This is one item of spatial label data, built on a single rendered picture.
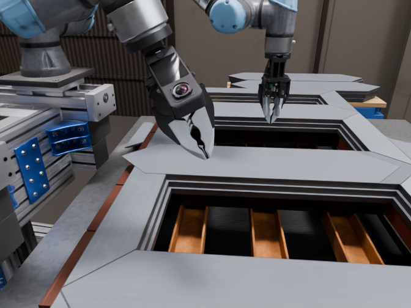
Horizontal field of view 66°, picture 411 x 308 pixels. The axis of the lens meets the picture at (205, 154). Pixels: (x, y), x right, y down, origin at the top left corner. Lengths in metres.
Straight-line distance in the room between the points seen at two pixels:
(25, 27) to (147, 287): 0.40
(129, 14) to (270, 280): 0.43
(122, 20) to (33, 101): 0.76
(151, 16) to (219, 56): 3.03
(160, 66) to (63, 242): 0.62
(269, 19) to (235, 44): 2.54
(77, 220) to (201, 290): 0.57
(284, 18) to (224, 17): 0.19
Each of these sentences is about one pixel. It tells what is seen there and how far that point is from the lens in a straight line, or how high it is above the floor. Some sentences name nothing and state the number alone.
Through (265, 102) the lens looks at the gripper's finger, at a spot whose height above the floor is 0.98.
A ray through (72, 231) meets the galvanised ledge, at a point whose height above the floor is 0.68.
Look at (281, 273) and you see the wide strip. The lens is 0.55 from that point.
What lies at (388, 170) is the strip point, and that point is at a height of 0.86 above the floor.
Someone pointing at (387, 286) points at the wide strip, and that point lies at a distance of 0.59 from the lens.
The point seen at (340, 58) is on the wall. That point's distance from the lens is 3.50.
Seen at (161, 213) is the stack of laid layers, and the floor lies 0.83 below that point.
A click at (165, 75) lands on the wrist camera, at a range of 0.43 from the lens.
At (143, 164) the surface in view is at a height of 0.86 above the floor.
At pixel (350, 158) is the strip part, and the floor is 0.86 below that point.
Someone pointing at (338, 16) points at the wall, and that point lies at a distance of 3.45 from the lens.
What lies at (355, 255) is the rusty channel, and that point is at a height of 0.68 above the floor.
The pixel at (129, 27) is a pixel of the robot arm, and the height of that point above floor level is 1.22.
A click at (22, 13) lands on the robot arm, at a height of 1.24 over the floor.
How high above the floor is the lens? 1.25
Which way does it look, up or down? 26 degrees down
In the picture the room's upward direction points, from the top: straight up
